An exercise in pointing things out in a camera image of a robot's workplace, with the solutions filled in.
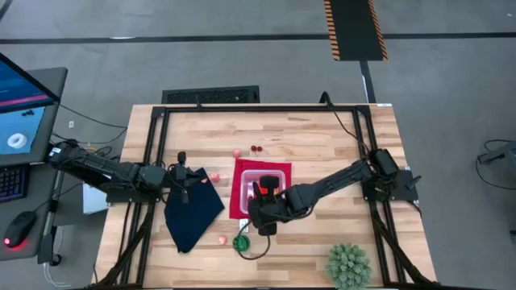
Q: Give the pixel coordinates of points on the black aluminium table frame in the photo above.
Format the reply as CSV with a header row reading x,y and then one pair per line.
x,y
262,108

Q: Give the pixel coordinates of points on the computer monitor blue screen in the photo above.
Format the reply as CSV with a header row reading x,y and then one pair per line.
x,y
20,129

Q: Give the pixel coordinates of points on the red cloth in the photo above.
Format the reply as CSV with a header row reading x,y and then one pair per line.
x,y
242,165

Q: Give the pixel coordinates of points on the clear plastic container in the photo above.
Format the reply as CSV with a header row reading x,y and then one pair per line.
x,y
244,193

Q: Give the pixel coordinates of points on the grey side desk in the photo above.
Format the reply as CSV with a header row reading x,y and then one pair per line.
x,y
52,80

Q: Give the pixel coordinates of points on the white box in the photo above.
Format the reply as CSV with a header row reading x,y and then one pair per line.
x,y
94,203

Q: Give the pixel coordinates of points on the black keyboard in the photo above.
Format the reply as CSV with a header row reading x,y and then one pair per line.
x,y
210,95
12,183

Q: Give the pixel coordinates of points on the white paper tag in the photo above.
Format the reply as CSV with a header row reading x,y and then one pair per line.
x,y
243,224

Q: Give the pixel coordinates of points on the black computer mouse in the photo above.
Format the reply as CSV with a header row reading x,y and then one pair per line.
x,y
20,227

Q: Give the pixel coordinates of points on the pink toy peach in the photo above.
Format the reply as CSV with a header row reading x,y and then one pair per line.
x,y
222,240
236,153
215,177

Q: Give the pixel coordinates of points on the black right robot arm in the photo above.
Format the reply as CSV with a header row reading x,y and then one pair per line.
x,y
330,181

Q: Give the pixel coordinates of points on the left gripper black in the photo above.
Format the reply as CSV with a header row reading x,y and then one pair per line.
x,y
179,175

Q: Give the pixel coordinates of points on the black mat orange striped edges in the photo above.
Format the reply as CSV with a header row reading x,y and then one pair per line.
x,y
354,30

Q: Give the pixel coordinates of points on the dark blue cloth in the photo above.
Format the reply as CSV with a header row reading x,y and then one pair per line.
x,y
193,217

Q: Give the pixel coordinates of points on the green artificial plant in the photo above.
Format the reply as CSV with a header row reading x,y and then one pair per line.
x,y
348,266

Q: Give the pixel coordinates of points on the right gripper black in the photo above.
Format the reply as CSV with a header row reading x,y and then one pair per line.
x,y
270,211

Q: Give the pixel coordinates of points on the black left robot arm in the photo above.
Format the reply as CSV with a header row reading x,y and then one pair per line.
x,y
101,167

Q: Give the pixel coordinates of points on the green striped watermelon ball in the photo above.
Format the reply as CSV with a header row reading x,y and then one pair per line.
x,y
241,244

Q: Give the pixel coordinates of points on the black keyboard top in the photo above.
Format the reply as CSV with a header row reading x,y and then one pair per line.
x,y
210,95

